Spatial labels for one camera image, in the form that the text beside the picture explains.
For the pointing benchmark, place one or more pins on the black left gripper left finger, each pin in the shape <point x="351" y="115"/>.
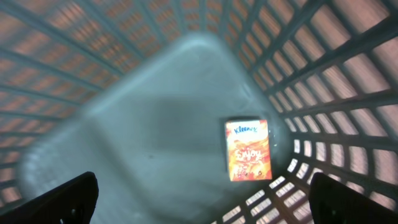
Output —
<point x="72" y="202"/>

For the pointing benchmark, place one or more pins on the grey plastic basket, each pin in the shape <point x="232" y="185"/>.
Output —
<point x="138" y="93"/>

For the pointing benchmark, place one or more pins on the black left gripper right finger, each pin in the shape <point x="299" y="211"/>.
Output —
<point x="331" y="202"/>

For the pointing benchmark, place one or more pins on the orange kleenex tissue pack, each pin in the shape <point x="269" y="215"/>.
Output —
<point x="248" y="150"/>

